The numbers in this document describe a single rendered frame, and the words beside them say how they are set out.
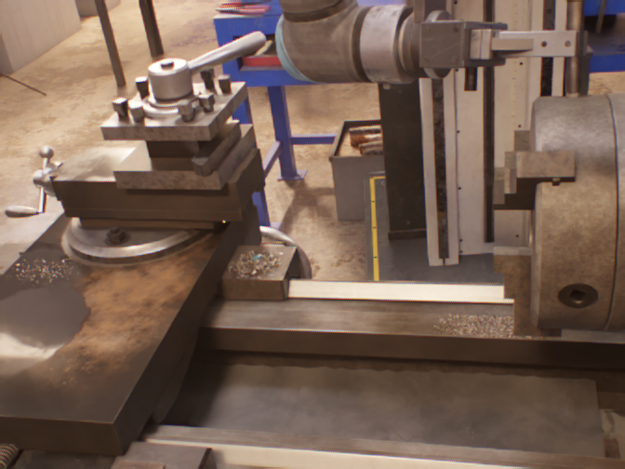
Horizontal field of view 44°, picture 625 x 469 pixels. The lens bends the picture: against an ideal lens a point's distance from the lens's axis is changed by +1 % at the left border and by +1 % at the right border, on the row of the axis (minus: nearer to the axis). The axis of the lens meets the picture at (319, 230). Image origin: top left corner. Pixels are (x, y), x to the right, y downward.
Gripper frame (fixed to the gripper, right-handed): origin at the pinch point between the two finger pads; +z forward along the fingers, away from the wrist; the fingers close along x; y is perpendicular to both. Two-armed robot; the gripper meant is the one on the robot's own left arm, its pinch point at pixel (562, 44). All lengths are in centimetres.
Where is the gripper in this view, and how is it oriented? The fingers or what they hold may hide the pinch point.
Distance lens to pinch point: 86.5
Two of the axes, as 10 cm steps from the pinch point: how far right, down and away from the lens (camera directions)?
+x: -5.4, 2.0, -8.2
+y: 0.0, 9.7, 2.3
